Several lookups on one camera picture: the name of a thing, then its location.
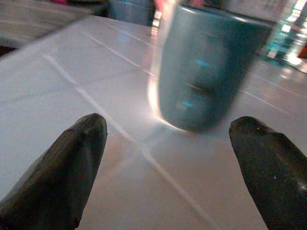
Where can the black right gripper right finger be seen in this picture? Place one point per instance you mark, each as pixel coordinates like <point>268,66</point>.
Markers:
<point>273,172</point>

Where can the teal ceramic cup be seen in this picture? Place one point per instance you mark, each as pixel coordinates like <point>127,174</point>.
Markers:
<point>204,69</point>

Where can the blue-grey chair back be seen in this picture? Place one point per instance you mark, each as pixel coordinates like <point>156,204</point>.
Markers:
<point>130,10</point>

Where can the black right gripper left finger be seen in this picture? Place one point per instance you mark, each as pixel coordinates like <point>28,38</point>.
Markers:
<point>60,177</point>

